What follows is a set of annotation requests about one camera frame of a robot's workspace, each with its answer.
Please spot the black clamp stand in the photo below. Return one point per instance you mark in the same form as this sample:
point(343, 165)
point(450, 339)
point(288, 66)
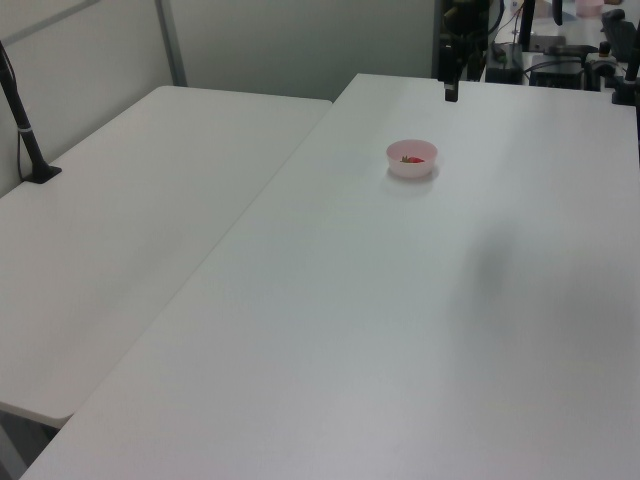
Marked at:
point(625, 90)

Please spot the pink plastic bowl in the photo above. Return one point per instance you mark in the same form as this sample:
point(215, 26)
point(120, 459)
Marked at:
point(412, 170)

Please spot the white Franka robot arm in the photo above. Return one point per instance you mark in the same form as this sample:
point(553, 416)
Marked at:
point(462, 17)

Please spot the black monitor pole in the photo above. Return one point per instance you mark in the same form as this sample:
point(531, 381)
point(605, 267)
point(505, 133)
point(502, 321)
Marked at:
point(527, 22)

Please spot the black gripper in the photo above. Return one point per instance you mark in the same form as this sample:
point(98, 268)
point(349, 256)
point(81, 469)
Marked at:
point(448, 62)

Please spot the red strawberry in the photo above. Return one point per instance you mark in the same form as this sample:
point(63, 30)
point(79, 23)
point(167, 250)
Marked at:
point(413, 160)

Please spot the black box device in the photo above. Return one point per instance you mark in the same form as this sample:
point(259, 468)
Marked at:
point(506, 62)

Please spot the grey metal partition post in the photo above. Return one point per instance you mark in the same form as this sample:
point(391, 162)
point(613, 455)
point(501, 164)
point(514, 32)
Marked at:
point(172, 45)

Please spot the black flat equipment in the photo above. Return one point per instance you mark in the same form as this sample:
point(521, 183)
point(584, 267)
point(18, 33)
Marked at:
point(560, 65)

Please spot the black office chair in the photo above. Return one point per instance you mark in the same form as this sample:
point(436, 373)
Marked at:
point(620, 32)

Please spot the pink container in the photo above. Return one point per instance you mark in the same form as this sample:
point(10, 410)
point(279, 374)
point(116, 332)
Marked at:
point(588, 7)

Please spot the black camera stand pole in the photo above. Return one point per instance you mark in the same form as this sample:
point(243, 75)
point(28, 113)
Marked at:
point(22, 135)

